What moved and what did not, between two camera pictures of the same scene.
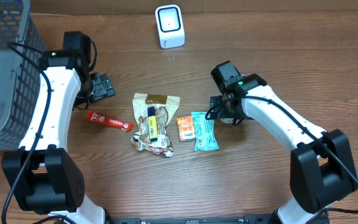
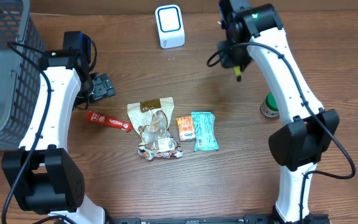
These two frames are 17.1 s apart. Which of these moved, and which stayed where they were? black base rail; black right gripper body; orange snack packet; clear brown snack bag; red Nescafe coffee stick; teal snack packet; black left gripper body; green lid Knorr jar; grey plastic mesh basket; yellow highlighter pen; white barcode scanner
Moved: clear brown snack bag; green lid Knorr jar; yellow highlighter pen; black right gripper body
Stayed: white barcode scanner; black base rail; grey plastic mesh basket; teal snack packet; black left gripper body; orange snack packet; red Nescafe coffee stick
